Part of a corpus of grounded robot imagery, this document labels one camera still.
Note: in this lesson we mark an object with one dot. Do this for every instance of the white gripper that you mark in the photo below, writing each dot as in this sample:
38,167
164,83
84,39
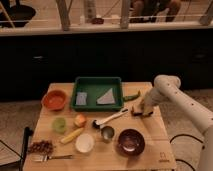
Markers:
145,106

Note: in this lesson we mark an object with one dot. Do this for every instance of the brown rectangular eraser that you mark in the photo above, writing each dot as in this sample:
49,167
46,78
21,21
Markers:
137,112

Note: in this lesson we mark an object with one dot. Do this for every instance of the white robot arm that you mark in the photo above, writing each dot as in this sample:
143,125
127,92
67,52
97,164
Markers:
167,87

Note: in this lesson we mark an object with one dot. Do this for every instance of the purple bowl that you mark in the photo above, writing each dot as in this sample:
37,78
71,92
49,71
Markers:
131,142

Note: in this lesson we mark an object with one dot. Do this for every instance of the orange bowl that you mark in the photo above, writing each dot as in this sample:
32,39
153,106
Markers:
54,100

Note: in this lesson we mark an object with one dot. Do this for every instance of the grey triangular cloth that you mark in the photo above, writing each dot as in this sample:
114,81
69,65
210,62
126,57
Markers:
107,98

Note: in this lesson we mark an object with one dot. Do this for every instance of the small metal cup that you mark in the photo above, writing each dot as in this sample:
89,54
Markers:
107,133

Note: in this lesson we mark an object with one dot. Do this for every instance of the green plastic tray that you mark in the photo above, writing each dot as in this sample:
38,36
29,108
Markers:
95,88

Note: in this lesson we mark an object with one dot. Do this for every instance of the red apple toy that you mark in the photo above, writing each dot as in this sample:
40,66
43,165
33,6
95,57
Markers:
80,120

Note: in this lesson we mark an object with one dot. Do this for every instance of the grey rectangular sponge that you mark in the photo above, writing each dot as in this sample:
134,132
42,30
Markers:
81,98

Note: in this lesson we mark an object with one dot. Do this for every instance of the yellow corn toy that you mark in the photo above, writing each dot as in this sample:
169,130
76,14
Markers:
72,136

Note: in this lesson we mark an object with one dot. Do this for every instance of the green cup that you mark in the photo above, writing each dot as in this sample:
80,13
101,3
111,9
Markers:
59,125

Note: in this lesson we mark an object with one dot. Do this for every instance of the seated person in background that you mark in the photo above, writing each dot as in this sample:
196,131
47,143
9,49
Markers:
147,10

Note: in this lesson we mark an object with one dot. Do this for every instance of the silver fork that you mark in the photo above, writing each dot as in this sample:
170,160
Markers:
44,158

